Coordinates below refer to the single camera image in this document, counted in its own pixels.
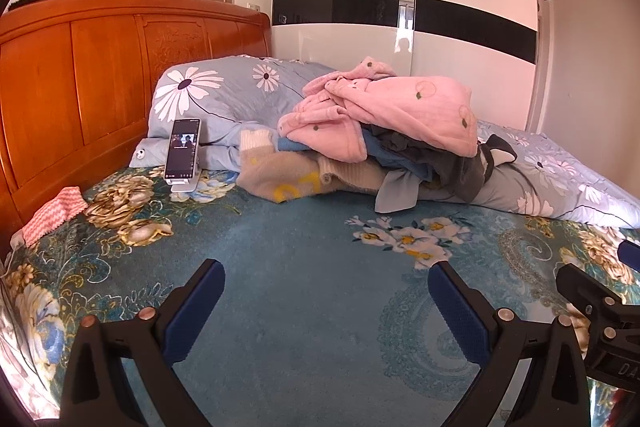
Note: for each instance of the teal floral blanket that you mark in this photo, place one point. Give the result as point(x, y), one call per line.
point(300, 257)

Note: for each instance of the light blue pillow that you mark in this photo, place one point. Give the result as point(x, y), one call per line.
point(147, 153)

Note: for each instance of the light blue floral duvet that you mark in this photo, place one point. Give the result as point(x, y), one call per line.
point(220, 77)

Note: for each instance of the blue garment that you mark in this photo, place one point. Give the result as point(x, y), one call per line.
point(385, 157)

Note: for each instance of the black and white garment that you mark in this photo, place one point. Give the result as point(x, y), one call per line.
point(495, 148)

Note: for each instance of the dark grey garment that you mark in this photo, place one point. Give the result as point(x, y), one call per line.
point(460, 177)

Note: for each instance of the light grey-blue garment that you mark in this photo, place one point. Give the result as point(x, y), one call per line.
point(395, 199)

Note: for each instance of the orange wooden bed frame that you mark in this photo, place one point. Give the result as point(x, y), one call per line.
point(100, 72)

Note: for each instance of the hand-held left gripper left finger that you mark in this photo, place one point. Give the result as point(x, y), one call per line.
point(197, 307)

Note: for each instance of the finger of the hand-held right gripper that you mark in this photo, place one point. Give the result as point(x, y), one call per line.
point(631, 254)
point(582, 282)

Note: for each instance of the pink white checkered cloth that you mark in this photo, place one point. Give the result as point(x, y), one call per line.
point(52, 217)

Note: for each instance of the smartphone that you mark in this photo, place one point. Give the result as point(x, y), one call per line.
point(182, 149)

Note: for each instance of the white phone stand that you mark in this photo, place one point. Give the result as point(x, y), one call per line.
point(187, 186)

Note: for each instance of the pink fleece pajama garment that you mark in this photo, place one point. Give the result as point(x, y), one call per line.
point(425, 107)
point(325, 122)

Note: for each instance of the black brush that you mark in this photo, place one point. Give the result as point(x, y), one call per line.
point(31, 0)

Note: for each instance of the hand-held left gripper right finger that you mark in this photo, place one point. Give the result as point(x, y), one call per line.
point(460, 307)

